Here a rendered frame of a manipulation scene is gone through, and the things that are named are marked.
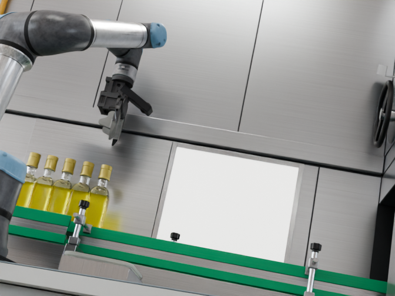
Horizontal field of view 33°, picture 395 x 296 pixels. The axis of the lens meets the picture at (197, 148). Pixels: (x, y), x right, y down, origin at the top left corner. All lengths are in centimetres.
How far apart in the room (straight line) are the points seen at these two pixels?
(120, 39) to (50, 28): 25
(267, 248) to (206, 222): 20
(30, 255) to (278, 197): 78
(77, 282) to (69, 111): 111
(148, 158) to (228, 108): 32
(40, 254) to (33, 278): 56
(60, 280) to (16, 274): 10
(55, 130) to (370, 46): 111
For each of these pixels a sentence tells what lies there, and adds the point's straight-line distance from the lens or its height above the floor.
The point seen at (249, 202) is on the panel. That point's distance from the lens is 212.
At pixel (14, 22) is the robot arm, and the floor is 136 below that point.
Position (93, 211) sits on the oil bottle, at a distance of 199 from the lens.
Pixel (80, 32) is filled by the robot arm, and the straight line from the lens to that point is 174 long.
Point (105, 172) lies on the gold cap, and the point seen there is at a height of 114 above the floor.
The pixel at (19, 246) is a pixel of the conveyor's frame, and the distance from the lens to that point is 189.
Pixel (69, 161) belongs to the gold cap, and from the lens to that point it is 207.
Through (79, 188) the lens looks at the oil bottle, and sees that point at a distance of 202.
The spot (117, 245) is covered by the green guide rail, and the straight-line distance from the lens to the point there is 195.
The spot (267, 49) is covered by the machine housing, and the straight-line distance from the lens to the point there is 235.
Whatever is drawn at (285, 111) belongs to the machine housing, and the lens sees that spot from 225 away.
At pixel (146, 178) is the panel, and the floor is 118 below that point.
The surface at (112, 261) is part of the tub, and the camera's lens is 163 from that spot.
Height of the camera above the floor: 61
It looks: 19 degrees up
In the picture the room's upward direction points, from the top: 12 degrees clockwise
